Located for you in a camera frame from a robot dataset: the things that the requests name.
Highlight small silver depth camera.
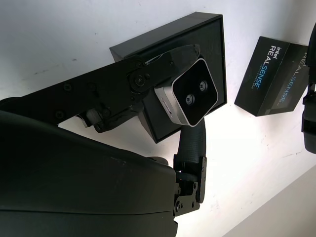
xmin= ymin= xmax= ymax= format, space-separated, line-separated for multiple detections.
xmin=154 ymin=58 xmax=219 ymax=128

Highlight black RealSense printed box lid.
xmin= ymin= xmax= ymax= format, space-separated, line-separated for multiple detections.
xmin=234 ymin=36 xmax=310 ymax=118

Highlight black box base foam insert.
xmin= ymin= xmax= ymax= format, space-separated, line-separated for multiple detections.
xmin=109 ymin=11 xmax=228 ymax=145

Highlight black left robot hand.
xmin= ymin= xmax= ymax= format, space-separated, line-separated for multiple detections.
xmin=301 ymin=22 xmax=316 ymax=155

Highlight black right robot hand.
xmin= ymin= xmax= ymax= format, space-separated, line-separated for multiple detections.
xmin=0 ymin=43 xmax=207 ymax=237

